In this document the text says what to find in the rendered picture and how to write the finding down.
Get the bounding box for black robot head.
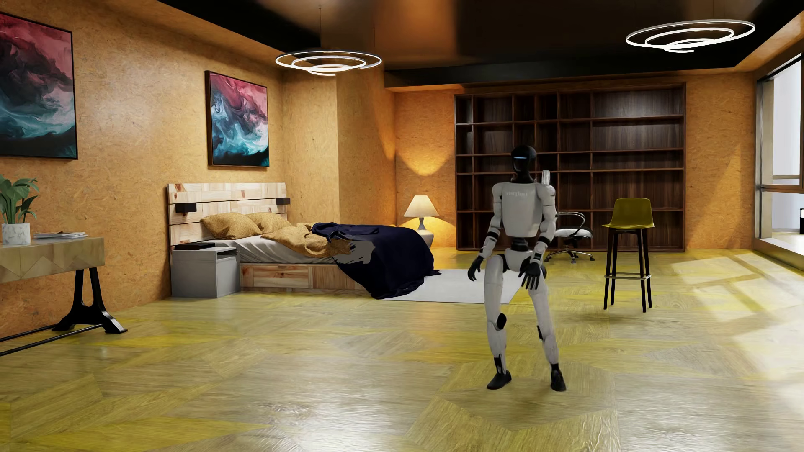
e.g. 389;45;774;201
510;145;539;183

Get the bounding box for wooden bed with headboard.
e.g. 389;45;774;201
167;182;441;300

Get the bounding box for white floor rug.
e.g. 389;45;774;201
384;268;526;305

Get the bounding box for left robot leg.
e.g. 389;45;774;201
523;267;568;393

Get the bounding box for robot leg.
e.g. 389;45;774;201
484;250;513;390
523;267;568;393

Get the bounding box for right robot leg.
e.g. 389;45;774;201
484;250;513;390

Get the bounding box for black office swivel chair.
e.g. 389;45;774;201
544;211;596;264

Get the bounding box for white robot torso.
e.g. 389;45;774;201
499;180;557;272

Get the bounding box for white shade table lamp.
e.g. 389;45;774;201
403;195;441;232

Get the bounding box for navy blue blanket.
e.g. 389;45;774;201
311;221;441;300

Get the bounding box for olive yellow bar stool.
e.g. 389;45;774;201
602;197;656;313

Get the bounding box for dark wooden bookshelf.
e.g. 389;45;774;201
454;84;687;252

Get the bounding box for mustard yellow blanket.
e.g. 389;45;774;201
262;223;353;258

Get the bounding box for mustard yellow pillow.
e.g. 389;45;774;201
246;211;293;234
200;212;263;241

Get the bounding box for grey nightstand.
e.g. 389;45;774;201
170;245;242;299

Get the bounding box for wooden console table black legs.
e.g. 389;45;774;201
0;236;128;358

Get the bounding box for green plant in white pot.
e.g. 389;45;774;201
0;175;40;247

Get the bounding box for spiral ring ceiling light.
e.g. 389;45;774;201
274;49;383;78
625;18;757;54

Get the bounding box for large window with frame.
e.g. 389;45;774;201
755;53;804;272

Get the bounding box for small abstract wall painting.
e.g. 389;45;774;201
204;69;271;170

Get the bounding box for large abstract wall painting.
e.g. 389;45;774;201
0;12;79;160

